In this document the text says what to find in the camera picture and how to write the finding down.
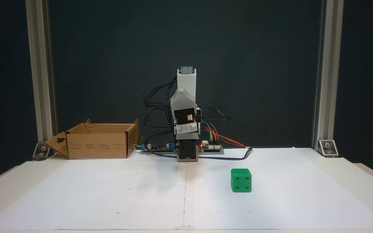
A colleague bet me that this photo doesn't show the black arm wire bundle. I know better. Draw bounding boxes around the black arm wire bundle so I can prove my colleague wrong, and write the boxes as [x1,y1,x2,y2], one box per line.
[143,76,178,130]

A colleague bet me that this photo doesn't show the brown cardboard box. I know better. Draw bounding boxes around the brown cardboard box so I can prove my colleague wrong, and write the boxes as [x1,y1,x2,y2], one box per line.
[44,119,140,160]

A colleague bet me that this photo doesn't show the circuit board with blue terminal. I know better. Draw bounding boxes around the circuit board with blue terminal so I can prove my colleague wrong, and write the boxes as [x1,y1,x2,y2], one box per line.
[141,141,177,154]

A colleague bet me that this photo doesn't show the circuit board with jumper headers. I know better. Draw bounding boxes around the circuit board with jumper headers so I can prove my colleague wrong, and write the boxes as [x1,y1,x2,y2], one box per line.
[199,141,224,154]

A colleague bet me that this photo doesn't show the green jumper wire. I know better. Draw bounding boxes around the green jumper wire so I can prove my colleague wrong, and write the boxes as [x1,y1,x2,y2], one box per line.
[201,120,213,143]

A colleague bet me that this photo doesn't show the aluminium frame post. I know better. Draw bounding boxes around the aluminium frame post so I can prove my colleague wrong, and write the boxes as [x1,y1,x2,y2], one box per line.
[26,0,58,152]
[312,0,344,152]

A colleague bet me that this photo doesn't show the orange jumper wire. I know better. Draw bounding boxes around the orange jumper wire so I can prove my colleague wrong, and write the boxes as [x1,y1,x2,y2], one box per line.
[206,128,246,148]

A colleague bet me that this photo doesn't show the white paper sheet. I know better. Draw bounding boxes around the white paper sheet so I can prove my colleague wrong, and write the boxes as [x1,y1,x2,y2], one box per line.
[0,147,373,231]

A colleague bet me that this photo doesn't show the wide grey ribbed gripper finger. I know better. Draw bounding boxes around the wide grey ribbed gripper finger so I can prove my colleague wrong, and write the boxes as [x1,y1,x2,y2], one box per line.
[176,131,199,140]

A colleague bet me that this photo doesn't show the black gripper wire loop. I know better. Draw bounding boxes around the black gripper wire loop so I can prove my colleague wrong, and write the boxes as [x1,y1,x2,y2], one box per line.
[198,104,232,123]

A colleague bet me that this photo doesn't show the metal corner bracket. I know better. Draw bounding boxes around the metal corner bracket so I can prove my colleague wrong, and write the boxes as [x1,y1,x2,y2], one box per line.
[318,139,339,158]
[33,142,56,161]

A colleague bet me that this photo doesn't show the green dice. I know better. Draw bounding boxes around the green dice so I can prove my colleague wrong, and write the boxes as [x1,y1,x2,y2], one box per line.
[231,168,252,193]

